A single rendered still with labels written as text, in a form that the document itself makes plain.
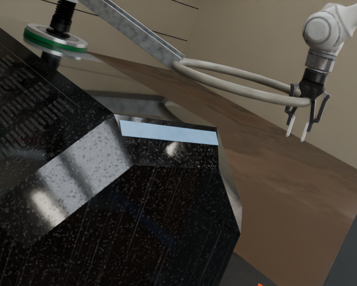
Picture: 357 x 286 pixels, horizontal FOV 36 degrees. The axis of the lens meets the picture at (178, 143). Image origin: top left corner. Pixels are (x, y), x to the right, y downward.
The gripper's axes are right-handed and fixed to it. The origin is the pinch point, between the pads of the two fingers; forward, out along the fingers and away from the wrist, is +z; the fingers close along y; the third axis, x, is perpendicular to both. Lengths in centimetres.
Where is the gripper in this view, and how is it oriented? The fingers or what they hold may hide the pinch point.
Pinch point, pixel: (297, 129)
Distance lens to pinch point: 187.8
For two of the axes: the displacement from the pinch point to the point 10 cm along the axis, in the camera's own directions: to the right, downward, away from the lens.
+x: -3.6, 1.5, -9.2
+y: -9.0, -3.3, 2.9
